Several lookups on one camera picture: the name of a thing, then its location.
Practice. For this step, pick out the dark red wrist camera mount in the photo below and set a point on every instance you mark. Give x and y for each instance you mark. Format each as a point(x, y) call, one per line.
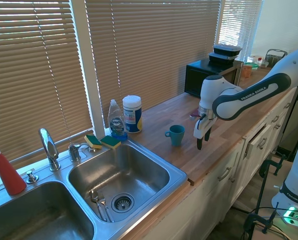
point(195, 115)

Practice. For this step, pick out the teal ceramic mug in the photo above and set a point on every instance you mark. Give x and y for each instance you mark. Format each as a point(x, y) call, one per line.
point(176, 136)

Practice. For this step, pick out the white wipes canister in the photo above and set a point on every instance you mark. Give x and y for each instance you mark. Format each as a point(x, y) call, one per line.
point(132, 115)

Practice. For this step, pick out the small chrome sink knob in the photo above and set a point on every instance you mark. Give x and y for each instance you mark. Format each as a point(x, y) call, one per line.
point(32, 177)

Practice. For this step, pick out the yellow green sponge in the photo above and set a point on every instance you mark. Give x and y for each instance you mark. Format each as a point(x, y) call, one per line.
point(93, 142)
point(110, 142)

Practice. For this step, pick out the metal spoon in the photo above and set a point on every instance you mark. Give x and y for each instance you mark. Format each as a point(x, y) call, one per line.
point(95, 197)

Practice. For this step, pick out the blue dish soap bottle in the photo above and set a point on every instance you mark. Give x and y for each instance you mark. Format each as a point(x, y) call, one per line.
point(117, 125)

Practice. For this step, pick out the metal fork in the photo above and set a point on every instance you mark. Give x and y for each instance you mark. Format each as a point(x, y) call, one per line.
point(104, 202)

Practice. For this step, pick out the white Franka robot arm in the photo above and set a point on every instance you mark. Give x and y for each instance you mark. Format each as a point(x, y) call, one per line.
point(251, 96)

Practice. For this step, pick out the black microwave oven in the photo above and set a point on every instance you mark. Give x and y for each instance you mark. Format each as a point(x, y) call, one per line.
point(198, 77)

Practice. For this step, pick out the black plastic food container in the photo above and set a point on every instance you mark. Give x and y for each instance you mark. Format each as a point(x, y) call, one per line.
point(226, 50)
point(221, 60)

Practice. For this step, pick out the orange container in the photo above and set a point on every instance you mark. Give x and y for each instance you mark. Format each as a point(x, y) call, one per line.
point(247, 71)

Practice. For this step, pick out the black table clamp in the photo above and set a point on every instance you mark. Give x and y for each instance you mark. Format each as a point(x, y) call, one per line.
point(260, 221)
point(274, 163)

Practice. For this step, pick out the clear container green lid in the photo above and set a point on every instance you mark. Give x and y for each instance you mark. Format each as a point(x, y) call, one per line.
point(255, 61)

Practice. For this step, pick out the chrome faucet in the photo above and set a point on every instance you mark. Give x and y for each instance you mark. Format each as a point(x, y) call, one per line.
point(49, 147)

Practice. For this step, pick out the metal drain strainer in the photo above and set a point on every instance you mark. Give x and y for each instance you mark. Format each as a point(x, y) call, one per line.
point(122, 203)

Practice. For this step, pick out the stainless steel double sink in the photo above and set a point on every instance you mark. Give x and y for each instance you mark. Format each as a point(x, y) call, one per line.
point(138, 160)

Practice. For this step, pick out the chrome soap dispenser pump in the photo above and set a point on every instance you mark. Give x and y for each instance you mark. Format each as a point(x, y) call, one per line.
point(74, 151)

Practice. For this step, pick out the white kitchen cabinet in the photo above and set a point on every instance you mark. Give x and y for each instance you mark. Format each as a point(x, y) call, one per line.
point(214, 200)

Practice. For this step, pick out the narrow white window blind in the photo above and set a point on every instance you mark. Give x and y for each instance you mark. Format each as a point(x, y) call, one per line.
point(236, 25)

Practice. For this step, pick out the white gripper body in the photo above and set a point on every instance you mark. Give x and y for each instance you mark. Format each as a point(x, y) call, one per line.
point(201, 127)

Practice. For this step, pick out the wide tan window blind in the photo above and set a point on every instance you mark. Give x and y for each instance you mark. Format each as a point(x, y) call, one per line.
point(26, 75)
point(151, 50)

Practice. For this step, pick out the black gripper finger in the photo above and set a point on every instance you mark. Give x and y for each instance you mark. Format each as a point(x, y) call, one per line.
point(199, 144)
point(207, 135)

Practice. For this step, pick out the black dishwasher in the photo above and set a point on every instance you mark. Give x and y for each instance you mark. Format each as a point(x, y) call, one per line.
point(296, 125)

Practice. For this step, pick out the red spray bottle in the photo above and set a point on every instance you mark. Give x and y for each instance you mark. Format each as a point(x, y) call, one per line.
point(9, 175)

